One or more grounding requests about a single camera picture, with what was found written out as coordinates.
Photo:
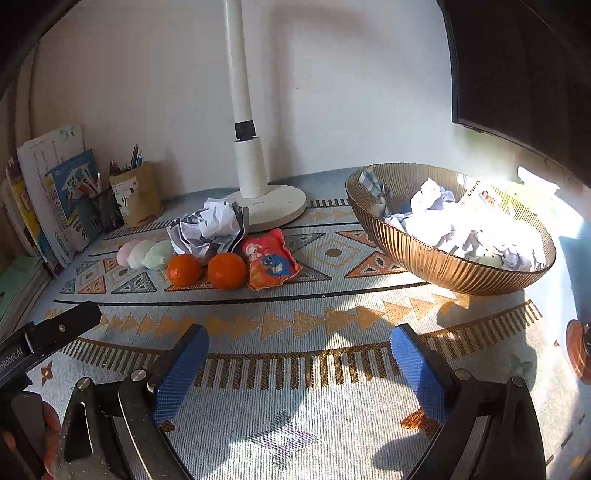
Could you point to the row of upright books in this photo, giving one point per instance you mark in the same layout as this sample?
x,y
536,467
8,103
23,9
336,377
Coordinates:
x,y
46,184

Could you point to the white soft bun toy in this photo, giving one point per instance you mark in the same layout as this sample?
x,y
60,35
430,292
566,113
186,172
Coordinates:
x,y
138,255

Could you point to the orange fruit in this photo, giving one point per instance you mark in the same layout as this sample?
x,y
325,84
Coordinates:
x,y
183,270
226,271

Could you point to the pile of paper balls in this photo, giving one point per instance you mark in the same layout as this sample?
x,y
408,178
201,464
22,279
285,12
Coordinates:
x,y
443,221

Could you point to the black mesh pen holder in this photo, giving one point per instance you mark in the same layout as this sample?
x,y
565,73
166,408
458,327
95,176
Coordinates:
x,y
107,212

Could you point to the pink soft bun toy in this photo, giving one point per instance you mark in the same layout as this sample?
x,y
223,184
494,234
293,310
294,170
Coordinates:
x,y
123,254

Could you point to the bundle of pens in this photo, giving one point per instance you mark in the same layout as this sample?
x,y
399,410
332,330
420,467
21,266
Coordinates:
x,y
134,159

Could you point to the white paper sheet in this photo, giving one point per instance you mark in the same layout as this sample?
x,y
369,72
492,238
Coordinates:
x,y
535,182

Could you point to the stack of flat green books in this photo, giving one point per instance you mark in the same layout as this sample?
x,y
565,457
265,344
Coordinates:
x,y
18,281

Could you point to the pastel soft eggs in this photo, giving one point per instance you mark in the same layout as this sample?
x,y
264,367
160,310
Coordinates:
x,y
159,256

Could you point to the white lamp stand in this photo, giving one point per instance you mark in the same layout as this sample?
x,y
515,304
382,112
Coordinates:
x,y
249,161

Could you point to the beige curtain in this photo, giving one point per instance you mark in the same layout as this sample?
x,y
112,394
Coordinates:
x,y
16,115

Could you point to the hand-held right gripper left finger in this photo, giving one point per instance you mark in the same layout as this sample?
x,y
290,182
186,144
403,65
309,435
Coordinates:
x,y
178,376

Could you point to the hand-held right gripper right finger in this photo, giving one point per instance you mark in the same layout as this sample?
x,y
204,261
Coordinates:
x,y
418,371

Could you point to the patterned woven table mat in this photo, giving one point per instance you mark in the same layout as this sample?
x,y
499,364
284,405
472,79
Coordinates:
x,y
300,323

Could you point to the brown round object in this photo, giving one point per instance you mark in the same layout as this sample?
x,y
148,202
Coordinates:
x,y
579,353

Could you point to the dark monitor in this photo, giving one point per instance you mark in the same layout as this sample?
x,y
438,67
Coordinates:
x,y
517,69

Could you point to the amber ribbed glass bowl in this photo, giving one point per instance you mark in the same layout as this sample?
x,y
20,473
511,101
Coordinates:
x,y
415,263

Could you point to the bundle of coloured pencils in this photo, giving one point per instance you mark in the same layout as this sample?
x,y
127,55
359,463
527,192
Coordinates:
x,y
92,187

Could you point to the blue fabric item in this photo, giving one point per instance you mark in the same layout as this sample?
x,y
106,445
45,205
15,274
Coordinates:
x,y
577,267

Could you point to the pale soft bun toy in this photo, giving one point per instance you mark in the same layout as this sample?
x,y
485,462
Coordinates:
x,y
489,259

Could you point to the brown paper pen holder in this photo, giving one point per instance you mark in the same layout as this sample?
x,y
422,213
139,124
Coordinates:
x,y
136,198

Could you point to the grey-white sheet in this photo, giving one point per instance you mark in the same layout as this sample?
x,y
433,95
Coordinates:
x,y
207,226

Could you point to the red snack packet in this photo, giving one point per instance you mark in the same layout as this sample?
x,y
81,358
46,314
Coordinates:
x,y
270,265

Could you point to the person's left hand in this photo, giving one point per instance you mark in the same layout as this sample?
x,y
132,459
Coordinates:
x,y
51,424

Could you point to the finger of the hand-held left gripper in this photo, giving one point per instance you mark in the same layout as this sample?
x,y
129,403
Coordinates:
x,y
64,323

